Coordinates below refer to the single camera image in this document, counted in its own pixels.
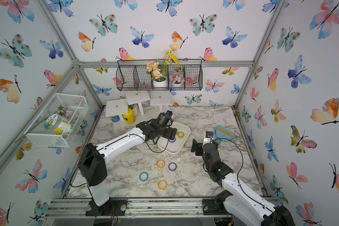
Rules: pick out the white stool middle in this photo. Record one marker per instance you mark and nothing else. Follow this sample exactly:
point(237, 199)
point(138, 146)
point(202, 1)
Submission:
point(137, 97)

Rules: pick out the white pot peach flowers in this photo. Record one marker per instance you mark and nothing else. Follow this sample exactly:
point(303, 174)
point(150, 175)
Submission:
point(158, 74)

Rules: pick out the white stool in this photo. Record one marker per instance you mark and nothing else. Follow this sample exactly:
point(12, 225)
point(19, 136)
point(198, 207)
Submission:
point(160, 99)
point(137, 97)
point(117, 107)

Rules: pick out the green tape roll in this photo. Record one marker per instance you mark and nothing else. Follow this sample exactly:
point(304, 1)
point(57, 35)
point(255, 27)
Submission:
point(180, 135)

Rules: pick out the yellow bottle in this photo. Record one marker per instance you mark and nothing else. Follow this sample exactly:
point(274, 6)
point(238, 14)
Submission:
point(129, 117)

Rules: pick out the clear acrylic wall box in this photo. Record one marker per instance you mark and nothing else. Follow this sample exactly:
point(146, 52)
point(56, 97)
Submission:
point(73, 108)

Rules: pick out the orange tape roll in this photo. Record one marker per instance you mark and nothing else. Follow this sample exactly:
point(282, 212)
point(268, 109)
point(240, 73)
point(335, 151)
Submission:
point(161, 164)
point(162, 185)

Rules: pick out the white stool right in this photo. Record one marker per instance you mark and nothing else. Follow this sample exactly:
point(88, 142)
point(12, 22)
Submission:
point(160, 99)

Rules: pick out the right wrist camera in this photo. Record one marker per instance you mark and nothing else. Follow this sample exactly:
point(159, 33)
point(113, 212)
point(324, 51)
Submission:
point(208, 137)

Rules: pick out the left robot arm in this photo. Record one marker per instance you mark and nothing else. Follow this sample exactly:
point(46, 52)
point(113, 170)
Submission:
point(92, 164)

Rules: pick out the round tin in box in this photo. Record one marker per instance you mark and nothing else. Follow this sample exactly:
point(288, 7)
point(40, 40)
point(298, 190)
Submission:
point(55, 123)

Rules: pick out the white stool left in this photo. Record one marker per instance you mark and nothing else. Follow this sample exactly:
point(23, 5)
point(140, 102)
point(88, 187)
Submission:
point(117, 107)

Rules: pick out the blue tape roll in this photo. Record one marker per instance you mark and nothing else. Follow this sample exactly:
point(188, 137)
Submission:
point(143, 176)

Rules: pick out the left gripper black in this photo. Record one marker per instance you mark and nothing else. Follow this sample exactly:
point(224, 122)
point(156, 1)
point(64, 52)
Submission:
point(171, 133)

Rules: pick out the yellow artificial flower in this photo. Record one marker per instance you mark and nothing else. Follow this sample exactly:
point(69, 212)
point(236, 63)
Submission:
point(169, 58)

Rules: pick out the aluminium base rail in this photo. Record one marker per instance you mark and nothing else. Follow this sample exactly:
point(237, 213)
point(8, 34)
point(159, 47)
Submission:
point(193, 207)

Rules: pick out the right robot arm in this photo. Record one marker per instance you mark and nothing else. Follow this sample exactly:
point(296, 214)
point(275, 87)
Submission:
point(237, 198)

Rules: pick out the blue cup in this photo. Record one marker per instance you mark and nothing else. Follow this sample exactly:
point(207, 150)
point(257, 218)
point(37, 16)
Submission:
point(115, 119)

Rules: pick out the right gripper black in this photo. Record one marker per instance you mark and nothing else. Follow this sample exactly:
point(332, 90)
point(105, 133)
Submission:
point(200, 147)

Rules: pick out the white storage box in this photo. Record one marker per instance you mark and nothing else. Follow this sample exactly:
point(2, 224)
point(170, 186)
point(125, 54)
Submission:
point(174, 148)

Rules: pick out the white pot purple flowers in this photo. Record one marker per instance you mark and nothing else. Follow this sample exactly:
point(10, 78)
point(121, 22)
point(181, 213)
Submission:
point(177, 79)

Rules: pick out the teal brush dish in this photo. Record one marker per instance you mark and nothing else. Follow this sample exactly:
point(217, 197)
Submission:
point(223, 134)

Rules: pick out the black wire wall basket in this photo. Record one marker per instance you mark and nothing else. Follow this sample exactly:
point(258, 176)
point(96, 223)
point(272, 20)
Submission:
point(132, 75)

